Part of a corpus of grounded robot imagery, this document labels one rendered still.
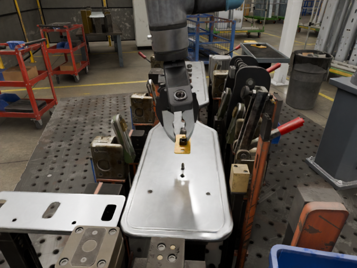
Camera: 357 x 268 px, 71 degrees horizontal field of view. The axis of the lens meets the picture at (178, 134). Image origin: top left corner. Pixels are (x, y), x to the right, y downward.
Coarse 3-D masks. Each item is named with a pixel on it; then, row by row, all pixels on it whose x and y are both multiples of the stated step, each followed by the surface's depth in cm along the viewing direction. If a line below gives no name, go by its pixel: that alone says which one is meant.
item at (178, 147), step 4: (176, 136) 62; (180, 136) 62; (184, 136) 63; (176, 140) 61; (180, 140) 59; (184, 140) 59; (176, 144) 59; (180, 144) 59; (184, 144) 59; (188, 144) 59; (176, 148) 58; (180, 148) 58; (184, 148) 58; (188, 148) 58; (176, 152) 56; (180, 152) 56; (184, 152) 56; (188, 152) 56
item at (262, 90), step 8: (248, 88) 51; (256, 88) 53; (264, 88) 52; (256, 96) 51; (264, 96) 51; (272, 96) 52; (256, 104) 52; (264, 104) 52; (248, 112) 56; (256, 112) 53; (248, 120) 54; (256, 120) 54; (248, 128) 55; (240, 136) 59; (248, 136) 56; (240, 144) 57; (248, 144) 57
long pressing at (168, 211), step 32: (192, 64) 157; (160, 128) 82; (160, 160) 66; (192, 160) 66; (160, 192) 56; (192, 192) 56; (224, 192) 55; (128, 224) 48; (160, 224) 48; (192, 224) 48; (224, 224) 48
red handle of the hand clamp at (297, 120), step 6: (294, 120) 55; (300, 120) 54; (282, 126) 56; (288, 126) 55; (294, 126) 55; (300, 126) 55; (276, 132) 56; (282, 132) 56; (258, 138) 58; (270, 138) 57; (252, 144) 58
